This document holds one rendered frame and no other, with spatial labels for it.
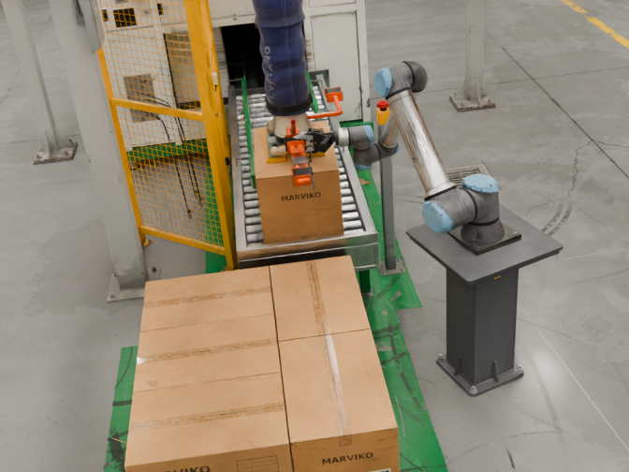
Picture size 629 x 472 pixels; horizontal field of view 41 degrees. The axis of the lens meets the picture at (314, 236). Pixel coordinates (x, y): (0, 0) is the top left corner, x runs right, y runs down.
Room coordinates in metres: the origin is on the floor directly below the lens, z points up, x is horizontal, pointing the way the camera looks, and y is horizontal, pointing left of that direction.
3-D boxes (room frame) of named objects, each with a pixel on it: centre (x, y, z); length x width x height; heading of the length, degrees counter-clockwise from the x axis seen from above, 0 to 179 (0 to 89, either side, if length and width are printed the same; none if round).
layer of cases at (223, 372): (2.79, 0.30, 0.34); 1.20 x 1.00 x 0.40; 3
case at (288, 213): (3.83, 0.06, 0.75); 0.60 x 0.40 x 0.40; 2
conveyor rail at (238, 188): (4.63, 0.43, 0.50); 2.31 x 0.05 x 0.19; 3
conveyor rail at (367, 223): (4.67, -0.22, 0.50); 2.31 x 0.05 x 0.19; 3
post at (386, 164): (4.08, -0.43, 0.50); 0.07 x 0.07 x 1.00; 3
